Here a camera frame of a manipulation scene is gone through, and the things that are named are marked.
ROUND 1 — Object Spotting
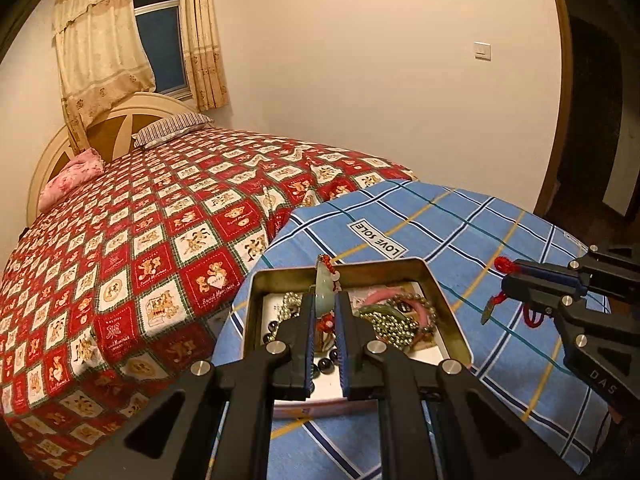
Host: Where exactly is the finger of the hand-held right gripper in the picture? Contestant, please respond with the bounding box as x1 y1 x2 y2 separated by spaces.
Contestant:
501 274 640 413
512 244 640 307

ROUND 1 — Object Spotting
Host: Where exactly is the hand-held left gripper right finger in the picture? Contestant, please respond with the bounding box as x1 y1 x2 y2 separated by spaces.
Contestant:
334 291 581 480

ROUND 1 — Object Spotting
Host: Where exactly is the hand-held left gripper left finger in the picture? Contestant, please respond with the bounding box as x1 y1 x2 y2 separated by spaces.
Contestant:
65 292 317 480

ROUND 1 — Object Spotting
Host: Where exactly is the dark purple bead bracelet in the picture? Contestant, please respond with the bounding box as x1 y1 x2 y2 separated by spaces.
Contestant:
264 320 342 376

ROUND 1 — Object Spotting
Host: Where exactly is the pearl bead bracelet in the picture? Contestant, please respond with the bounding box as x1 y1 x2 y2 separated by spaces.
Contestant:
279 291 304 322

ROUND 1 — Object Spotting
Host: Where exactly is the jade pendant with red cord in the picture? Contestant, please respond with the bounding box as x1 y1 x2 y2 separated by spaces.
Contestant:
314 255 344 351

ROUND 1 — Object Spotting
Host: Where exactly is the silver bead necklace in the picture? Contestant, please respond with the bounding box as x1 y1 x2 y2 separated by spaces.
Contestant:
359 309 422 350

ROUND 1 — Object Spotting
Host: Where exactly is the dark pendant with red cord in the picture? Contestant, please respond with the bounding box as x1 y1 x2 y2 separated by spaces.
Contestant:
481 256 547 330

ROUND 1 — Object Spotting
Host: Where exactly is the pink metal tin box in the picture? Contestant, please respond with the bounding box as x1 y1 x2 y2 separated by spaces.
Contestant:
244 256 473 418

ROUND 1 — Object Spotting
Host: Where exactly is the beige bead bracelet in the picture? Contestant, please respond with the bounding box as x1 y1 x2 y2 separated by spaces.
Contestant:
387 296 438 334

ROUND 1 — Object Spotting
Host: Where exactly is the white printed paper leaflet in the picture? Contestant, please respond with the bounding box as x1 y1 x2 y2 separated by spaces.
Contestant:
262 292 451 401

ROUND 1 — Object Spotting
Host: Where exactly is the pink bangle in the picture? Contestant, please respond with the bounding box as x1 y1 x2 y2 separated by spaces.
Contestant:
360 287 436 331

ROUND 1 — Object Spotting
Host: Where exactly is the red patterned bedspread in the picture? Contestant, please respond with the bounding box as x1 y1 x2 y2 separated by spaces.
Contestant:
0 126 418 480

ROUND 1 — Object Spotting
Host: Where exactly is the striped pillow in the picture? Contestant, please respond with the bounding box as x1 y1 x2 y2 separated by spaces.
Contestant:
132 112 215 150

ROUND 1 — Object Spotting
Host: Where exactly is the cream wooden headboard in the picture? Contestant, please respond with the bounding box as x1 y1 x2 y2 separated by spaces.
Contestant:
26 91 196 226

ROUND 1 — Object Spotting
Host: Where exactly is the pink pillow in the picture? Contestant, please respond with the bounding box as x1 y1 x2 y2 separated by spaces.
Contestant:
37 148 105 212

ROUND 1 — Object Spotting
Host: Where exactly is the beige floral curtain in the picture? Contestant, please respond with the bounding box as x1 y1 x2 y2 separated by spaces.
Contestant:
177 0 232 112
52 0 157 155

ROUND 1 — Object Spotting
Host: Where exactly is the window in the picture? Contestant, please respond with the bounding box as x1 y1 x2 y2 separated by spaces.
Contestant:
131 0 193 101

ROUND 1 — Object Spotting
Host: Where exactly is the brown wooden door frame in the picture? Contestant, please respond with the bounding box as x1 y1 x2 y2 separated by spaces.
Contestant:
532 0 574 216

